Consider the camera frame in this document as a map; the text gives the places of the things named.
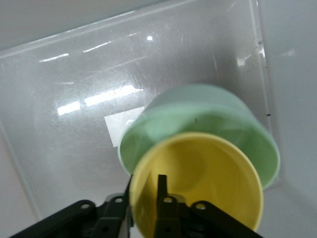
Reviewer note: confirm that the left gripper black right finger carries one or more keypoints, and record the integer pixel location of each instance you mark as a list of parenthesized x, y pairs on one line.
[(168, 218)]

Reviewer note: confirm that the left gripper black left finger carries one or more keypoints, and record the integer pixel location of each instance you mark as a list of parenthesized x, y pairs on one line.
[(109, 215)]

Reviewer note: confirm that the yellow cup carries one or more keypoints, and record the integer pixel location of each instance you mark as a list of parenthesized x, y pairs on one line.
[(198, 161)]

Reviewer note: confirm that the green bowl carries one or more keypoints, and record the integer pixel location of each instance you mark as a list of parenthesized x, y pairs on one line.
[(198, 111)]

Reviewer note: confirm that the clear plastic box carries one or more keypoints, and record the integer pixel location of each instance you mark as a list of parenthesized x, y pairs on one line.
[(74, 99)]

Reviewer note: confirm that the white square label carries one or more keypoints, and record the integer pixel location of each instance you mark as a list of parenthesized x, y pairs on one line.
[(119, 126)]

